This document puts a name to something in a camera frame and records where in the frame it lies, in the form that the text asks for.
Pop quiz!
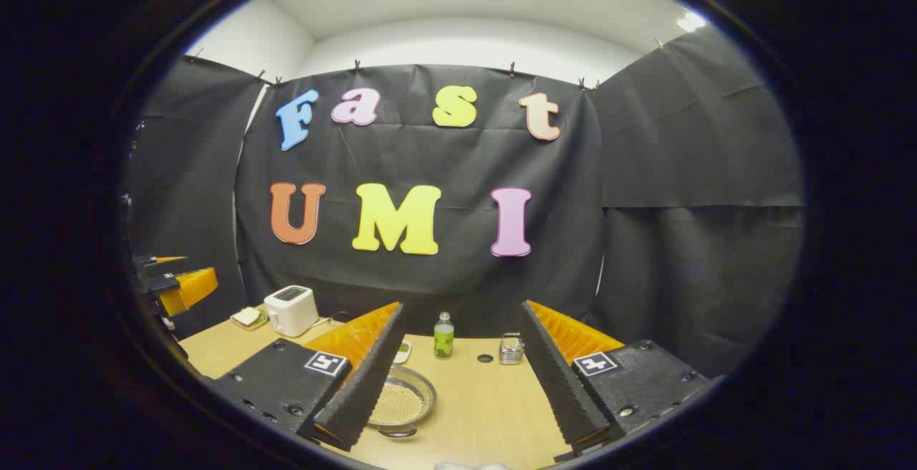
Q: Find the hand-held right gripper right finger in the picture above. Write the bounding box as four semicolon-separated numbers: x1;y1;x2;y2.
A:
517;299;711;460

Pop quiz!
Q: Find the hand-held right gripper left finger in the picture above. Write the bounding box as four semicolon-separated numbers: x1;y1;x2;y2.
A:
212;302;407;453

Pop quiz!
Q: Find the stainless steel pot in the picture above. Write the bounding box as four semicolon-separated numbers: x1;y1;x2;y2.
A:
365;365;438;438

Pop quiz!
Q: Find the pile of soybeans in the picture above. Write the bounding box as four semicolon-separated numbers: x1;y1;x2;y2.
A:
369;383;426;426

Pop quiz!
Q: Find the small rectangular plate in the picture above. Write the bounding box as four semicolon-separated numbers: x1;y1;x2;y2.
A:
229;307;270;332

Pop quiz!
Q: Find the green label drink bottle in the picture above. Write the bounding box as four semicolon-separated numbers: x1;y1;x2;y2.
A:
433;312;455;360

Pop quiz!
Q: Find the white toaster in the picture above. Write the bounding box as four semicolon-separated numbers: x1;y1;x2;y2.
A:
264;285;320;337

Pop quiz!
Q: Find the metal wire utensil holder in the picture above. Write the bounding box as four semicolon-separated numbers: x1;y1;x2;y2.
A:
499;332;527;365

